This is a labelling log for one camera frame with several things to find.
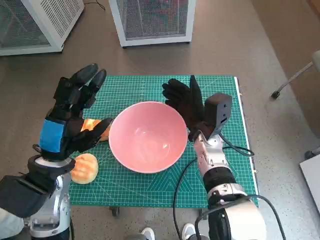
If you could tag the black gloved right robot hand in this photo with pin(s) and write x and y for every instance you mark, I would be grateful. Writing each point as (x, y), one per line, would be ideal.
(190, 107)

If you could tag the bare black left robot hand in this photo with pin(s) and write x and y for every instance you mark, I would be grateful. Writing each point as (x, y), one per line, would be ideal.
(67, 125)

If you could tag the orange braided bread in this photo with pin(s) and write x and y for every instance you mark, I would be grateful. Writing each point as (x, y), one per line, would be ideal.
(90, 123)

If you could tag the round bread bun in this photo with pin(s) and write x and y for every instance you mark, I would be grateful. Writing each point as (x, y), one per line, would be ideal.
(83, 170)

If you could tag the pink bowl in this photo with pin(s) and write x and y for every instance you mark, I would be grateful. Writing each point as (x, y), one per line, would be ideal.
(147, 140)

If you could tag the green cutting mat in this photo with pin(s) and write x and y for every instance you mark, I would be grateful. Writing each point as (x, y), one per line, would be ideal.
(150, 190)

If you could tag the black table caster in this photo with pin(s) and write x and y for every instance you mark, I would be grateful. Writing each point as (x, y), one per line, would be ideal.
(115, 212)
(203, 212)

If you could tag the white perforated mesh cabinet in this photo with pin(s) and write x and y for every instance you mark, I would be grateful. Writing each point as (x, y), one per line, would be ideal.
(57, 20)

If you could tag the grey chair base leg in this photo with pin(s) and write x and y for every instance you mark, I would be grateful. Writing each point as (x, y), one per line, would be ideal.
(295, 78)

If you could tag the white robot right foot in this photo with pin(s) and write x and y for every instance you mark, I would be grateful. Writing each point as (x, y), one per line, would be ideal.
(188, 231)

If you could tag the white robot foot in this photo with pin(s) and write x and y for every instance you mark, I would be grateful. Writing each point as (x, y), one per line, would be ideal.
(148, 233)
(188, 231)

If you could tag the white robot left foot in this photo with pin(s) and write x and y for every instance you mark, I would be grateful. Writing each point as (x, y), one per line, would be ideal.
(148, 233)

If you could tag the white board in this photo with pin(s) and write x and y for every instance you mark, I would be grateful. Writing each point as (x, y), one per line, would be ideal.
(311, 180)

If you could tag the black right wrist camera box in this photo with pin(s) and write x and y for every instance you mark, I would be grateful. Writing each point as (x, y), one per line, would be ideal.
(220, 107)

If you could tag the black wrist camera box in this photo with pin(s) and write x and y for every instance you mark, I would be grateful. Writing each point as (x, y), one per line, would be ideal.
(220, 107)
(22, 195)

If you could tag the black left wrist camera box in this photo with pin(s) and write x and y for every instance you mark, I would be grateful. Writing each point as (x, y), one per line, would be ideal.
(22, 195)

